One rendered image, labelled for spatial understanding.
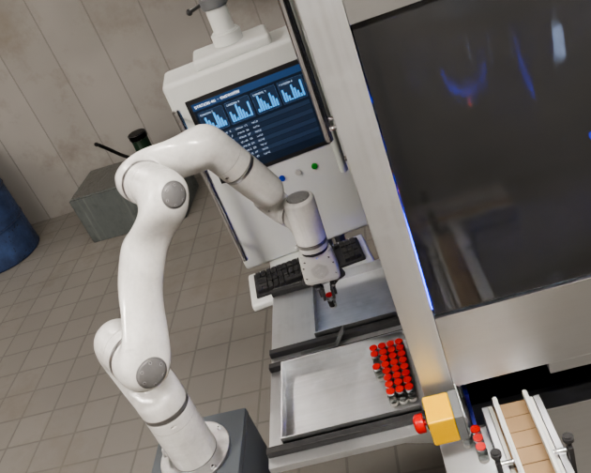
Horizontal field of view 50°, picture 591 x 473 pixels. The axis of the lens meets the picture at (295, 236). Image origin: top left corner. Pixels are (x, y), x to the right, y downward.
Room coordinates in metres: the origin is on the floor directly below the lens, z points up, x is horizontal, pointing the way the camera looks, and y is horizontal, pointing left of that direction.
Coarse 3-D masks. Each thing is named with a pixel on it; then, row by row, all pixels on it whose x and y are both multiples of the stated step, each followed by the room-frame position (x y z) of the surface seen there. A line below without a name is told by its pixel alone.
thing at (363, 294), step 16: (352, 272) 1.61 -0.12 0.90; (368, 272) 1.60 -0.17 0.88; (336, 288) 1.58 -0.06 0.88; (352, 288) 1.55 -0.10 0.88; (368, 288) 1.52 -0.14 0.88; (384, 288) 1.49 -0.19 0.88; (320, 304) 1.54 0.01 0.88; (352, 304) 1.48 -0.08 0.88; (368, 304) 1.45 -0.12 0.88; (384, 304) 1.43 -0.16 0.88; (320, 320) 1.47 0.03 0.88; (336, 320) 1.44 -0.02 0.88; (352, 320) 1.41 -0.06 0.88; (368, 320) 1.36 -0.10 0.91; (320, 336) 1.38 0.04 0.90
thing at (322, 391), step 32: (320, 352) 1.30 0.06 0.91; (352, 352) 1.28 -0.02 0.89; (288, 384) 1.27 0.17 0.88; (320, 384) 1.22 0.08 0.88; (352, 384) 1.18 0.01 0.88; (384, 384) 1.14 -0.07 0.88; (416, 384) 1.10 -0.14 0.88; (288, 416) 1.16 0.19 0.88; (320, 416) 1.12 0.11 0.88; (352, 416) 1.08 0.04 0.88; (384, 416) 1.02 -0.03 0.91
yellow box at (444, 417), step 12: (432, 396) 0.91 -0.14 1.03; (444, 396) 0.90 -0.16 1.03; (456, 396) 0.89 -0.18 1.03; (432, 408) 0.88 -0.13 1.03; (444, 408) 0.87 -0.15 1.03; (456, 408) 0.86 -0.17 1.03; (432, 420) 0.85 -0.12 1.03; (444, 420) 0.84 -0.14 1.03; (456, 420) 0.84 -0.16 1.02; (432, 432) 0.85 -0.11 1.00; (444, 432) 0.85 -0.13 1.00; (456, 432) 0.84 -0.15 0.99
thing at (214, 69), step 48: (240, 48) 2.00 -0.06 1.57; (288, 48) 1.98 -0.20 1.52; (192, 96) 2.00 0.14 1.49; (240, 96) 1.99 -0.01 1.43; (288, 96) 1.98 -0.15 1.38; (240, 144) 1.99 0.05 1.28; (288, 144) 1.98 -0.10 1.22; (288, 192) 1.99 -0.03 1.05; (336, 192) 1.98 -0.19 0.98; (288, 240) 1.99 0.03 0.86
